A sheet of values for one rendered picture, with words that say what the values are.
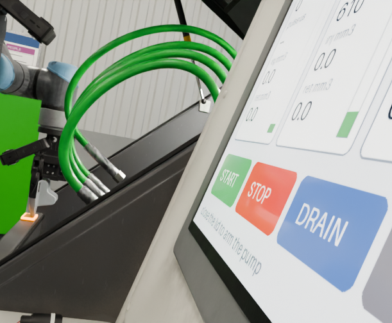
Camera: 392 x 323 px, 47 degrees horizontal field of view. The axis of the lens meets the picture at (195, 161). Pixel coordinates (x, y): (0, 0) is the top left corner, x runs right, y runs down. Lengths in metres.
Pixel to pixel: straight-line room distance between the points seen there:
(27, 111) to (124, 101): 3.49
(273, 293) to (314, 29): 0.17
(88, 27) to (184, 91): 1.84
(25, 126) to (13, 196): 0.61
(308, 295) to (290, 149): 0.09
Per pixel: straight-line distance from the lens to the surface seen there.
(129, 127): 7.49
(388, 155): 0.17
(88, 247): 0.55
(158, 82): 7.57
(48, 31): 0.76
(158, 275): 0.44
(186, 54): 0.73
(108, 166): 0.88
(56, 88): 1.07
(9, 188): 4.18
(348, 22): 0.26
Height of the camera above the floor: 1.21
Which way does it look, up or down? 3 degrees down
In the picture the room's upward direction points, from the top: 11 degrees clockwise
